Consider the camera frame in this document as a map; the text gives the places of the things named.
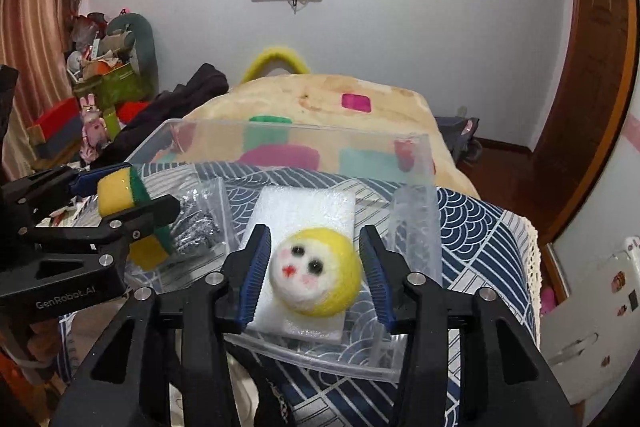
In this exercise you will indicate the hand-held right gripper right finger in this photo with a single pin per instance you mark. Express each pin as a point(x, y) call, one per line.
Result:
point(378, 279)

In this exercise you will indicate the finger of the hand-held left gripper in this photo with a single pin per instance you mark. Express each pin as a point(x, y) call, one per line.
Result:
point(47, 192)
point(145, 214)

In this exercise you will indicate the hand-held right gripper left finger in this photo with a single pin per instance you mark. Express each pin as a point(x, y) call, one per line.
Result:
point(254, 279)

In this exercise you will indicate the yellow green sponge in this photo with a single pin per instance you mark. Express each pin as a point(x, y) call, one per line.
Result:
point(112, 198)

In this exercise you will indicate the yellow felt ball doll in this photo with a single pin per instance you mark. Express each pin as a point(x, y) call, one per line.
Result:
point(320, 272)

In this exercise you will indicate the clear plastic box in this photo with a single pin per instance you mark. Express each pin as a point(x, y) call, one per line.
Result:
point(416, 227)

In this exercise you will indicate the bagged steel wool scourer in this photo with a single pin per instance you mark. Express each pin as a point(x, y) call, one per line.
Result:
point(196, 222)

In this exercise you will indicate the red box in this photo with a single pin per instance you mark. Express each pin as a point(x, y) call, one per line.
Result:
point(60, 114)

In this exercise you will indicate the pink rabbit doll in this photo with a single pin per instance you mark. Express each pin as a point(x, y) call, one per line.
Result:
point(93, 123)

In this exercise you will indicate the white foam sponge block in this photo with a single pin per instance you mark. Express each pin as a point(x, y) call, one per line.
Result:
point(302, 209)

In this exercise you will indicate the blue wave pattern cloth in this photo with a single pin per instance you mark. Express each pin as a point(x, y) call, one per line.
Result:
point(480, 232)

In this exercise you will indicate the green box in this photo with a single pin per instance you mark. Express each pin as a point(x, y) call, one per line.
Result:
point(116, 89)

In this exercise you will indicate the dark clothing pile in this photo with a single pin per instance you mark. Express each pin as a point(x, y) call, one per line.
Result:
point(200, 88)

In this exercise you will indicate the white lace cloth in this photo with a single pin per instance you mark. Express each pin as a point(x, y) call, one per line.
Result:
point(531, 267)

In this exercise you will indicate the pile of toys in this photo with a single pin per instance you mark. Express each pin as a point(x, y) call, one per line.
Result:
point(95, 42)

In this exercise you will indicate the dark backpack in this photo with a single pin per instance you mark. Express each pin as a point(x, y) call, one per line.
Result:
point(463, 142)

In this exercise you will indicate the grey green plush toy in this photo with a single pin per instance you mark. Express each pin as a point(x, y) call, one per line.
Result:
point(148, 52)

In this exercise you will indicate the printed beige blanket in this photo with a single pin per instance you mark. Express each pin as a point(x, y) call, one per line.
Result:
point(320, 93)

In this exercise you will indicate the white cabinet with stickers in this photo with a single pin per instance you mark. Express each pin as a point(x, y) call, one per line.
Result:
point(595, 307)

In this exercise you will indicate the brown wooden door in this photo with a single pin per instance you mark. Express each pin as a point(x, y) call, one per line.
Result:
point(590, 82)

